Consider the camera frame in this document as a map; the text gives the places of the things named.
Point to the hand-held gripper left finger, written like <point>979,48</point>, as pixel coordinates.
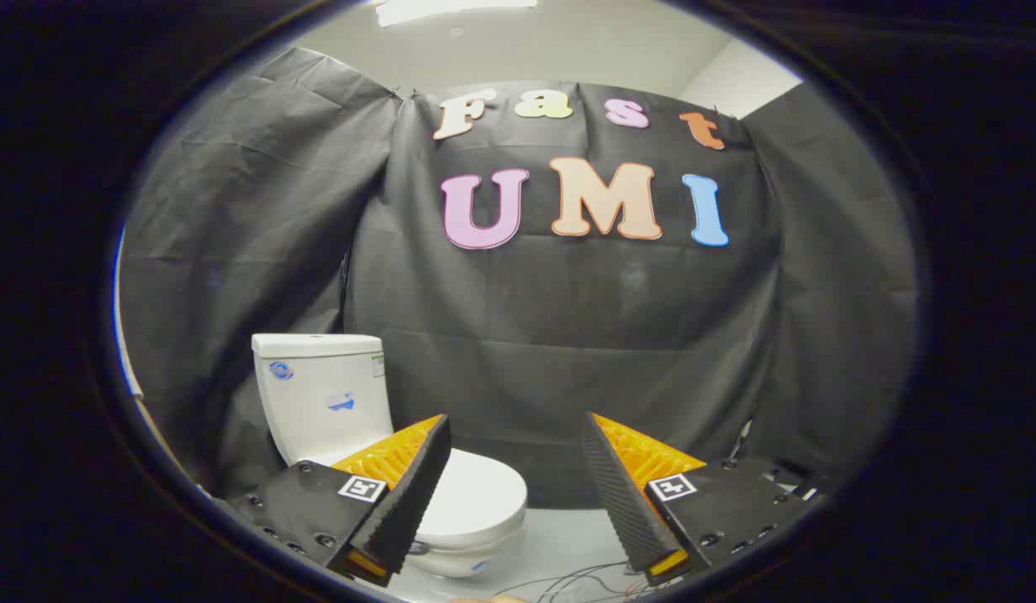
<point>413,490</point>

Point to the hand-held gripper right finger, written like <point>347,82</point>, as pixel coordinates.
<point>622,494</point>

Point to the white toilet lid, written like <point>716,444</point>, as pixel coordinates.
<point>477,498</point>

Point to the white ceramic toilet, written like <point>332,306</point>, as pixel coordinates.
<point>325,398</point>

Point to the black backdrop cloth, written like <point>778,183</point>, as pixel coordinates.
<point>559,335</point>

